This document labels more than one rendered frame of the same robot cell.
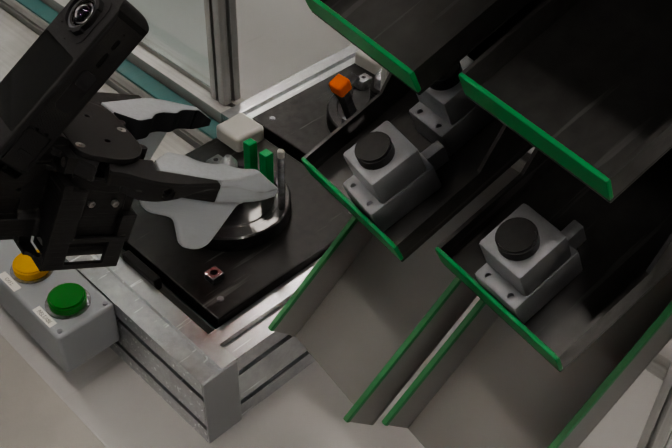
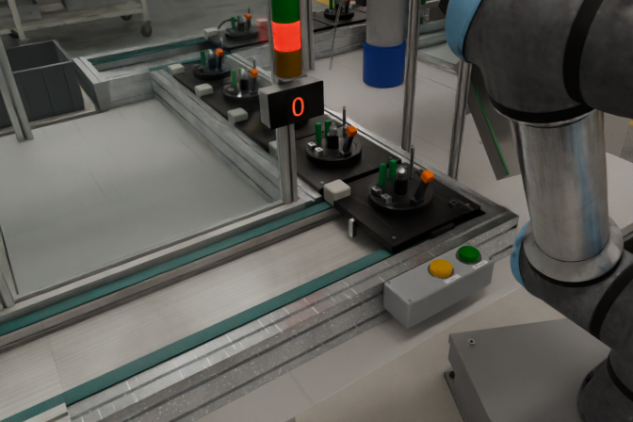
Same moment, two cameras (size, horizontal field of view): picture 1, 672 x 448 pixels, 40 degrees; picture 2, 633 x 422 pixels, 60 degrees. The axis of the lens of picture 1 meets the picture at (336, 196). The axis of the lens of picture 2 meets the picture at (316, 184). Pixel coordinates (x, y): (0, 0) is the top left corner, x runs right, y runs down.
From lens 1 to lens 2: 1.36 m
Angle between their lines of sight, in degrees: 60
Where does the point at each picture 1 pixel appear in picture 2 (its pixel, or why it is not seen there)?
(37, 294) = (462, 267)
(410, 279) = (502, 122)
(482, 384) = not seen: hidden behind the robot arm
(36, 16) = (123, 289)
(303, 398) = not seen: hidden behind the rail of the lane
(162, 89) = (262, 227)
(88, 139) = not seen: outside the picture
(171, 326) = (479, 225)
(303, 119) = (325, 173)
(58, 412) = (498, 305)
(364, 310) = (504, 146)
